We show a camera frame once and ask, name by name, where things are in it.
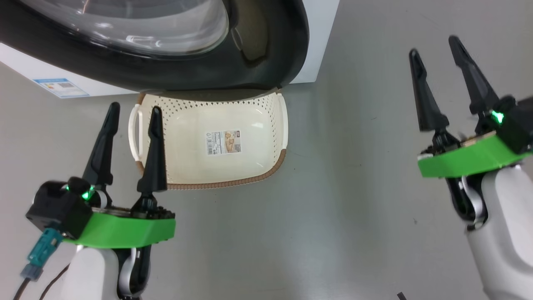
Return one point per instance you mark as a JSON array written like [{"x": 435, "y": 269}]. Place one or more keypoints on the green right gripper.
[{"x": 466, "y": 160}]

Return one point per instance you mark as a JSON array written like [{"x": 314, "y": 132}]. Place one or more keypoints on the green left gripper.
[{"x": 120, "y": 229}]

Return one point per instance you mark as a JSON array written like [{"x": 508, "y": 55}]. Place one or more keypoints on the black washing machine door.
[{"x": 270, "y": 62}]

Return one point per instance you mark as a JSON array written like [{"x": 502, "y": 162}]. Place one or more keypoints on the cream perforated laundry basket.
[{"x": 187, "y": 162}]

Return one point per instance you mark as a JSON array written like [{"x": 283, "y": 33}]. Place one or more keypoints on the basket product label sticker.
[{"x": 223, "y": 142}]

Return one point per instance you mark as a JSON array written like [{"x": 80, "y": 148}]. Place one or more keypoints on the white front-load washing machine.
[{"x": 320, "y": 41}]

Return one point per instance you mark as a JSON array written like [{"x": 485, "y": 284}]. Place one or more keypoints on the blue energy label sticker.
[{"x": 60, "y": 87}]

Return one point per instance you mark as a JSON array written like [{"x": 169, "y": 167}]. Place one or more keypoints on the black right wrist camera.
[{"x": 516, "y": 125}]

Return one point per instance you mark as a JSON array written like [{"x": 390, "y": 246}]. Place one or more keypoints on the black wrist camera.
[
  {"x": 516, "y": 125},
  {"x": 58, "y": 210}
]

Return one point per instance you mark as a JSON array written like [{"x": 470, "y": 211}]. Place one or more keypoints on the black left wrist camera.
[{"x": 58, "y": 210}]

